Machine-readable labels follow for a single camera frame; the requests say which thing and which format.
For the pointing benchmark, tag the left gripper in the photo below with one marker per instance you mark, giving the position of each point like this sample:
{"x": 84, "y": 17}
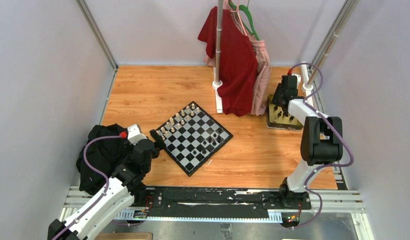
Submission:
{"x": 159, "y": 142}

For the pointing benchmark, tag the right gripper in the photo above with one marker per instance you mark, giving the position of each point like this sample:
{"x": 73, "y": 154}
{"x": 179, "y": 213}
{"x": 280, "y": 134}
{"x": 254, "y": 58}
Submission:
{"x": 276, "y": 100}

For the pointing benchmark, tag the black and white chessboard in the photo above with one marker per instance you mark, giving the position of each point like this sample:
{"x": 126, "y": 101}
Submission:
{"x": 192, "y": 137}

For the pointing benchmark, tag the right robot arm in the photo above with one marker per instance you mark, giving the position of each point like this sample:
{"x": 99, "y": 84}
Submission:
{"x": 320, "y": 146}

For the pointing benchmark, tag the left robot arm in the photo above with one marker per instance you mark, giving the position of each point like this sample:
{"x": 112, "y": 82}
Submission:
{"x": 123, "y": 188}

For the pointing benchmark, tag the yellow tray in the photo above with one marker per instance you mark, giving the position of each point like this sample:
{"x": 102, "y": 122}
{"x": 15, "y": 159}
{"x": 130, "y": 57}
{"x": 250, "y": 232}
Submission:
{"x": 275, "y": 118}

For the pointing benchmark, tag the pink garment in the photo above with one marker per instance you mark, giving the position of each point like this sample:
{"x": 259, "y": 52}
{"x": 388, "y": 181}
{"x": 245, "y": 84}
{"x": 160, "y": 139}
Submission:
{"x": 263, "y": 73}

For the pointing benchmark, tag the red shirt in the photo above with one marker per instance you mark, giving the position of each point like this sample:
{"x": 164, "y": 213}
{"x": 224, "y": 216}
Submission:
{"x": 237, "y": 69}

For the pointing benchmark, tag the black cloth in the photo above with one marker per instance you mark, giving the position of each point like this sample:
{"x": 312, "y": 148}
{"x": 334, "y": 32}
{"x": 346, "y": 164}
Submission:
{"x": 104, "y": 155}

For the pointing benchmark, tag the white rack base foot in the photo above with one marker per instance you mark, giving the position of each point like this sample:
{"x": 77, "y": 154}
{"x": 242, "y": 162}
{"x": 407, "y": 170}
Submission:
{"x": 217, "y": 92}

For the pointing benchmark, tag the green hanger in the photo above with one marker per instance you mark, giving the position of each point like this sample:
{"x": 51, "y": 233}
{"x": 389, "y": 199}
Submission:
{"x": 249, "y": 26}

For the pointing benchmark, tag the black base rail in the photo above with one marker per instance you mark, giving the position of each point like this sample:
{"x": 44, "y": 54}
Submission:
{"x": 220, "y": 203}

